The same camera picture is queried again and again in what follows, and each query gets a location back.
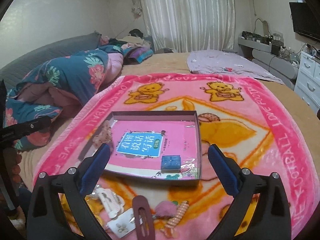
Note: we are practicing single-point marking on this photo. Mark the lilac sheet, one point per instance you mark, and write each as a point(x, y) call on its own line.
point(225, 63)

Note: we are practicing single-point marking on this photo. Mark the white curtain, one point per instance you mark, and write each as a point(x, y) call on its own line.
point(190, 25)

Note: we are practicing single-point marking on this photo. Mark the brown cardboard box tray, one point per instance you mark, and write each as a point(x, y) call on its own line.
point(88, 149)

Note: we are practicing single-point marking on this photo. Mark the pink book blue label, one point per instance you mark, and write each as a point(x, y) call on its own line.
point(140, 145)

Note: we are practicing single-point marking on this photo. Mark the black television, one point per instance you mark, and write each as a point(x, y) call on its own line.
point(304, 22)

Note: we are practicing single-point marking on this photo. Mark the pink pompom hair clip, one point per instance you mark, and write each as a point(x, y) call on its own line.
point(165, 209)

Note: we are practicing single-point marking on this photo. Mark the grey bed footboard shelf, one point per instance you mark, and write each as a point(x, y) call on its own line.
point(284, 66)

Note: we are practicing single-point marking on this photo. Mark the blue floral quilt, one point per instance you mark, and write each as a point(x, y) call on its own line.
point(57, 88)

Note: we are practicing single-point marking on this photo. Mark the grey headboard cushion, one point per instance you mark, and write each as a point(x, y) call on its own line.
point(16, 70)

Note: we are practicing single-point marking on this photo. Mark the dark red hair clip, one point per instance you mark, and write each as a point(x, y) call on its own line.
point(145, 229)

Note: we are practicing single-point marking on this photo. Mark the pink dotted bow clip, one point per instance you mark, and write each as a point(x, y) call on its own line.
point(104, 136)

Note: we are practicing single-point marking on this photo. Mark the purple blue pillow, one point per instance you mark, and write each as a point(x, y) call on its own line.
point(136, 55)

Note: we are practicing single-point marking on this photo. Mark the pink bear fleece blanket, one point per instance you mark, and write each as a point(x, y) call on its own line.
point(238, 114)

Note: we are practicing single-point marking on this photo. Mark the small blue square box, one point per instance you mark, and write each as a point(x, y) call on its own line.
point(171, 163)

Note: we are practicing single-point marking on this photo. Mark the white drawer cabinet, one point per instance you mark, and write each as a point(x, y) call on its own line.
point(308, 81)

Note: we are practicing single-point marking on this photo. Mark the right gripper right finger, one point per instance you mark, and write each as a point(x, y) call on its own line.
point(271, 217)

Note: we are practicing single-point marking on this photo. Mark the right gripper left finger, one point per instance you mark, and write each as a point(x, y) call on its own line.
point(46, 217)

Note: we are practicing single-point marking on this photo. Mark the white earring card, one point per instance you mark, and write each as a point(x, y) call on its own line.
point(123, 224)

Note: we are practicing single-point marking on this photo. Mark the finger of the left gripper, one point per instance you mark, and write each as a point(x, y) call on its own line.
point(17, 131)

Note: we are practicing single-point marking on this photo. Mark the white pink claw clip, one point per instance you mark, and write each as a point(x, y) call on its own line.
point(113, 203)

